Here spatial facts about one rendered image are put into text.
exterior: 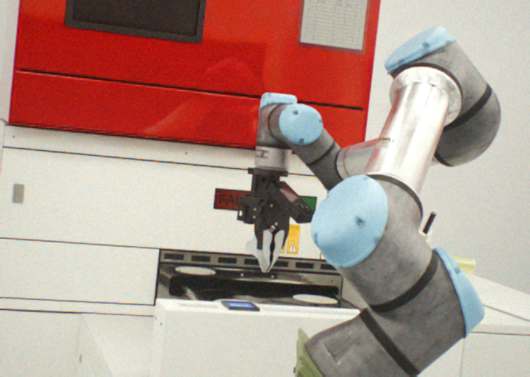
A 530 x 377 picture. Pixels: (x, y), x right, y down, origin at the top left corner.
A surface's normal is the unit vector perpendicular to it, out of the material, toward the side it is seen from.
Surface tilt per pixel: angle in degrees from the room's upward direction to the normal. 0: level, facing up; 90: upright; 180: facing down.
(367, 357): 65
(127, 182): 90
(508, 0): 90
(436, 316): 99
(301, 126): 90
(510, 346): 90
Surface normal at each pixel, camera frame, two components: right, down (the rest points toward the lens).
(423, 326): -0.01, 0.26
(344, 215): -0.67, -0.62
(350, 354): -0.08, -0.49
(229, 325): 0.28, 0.08
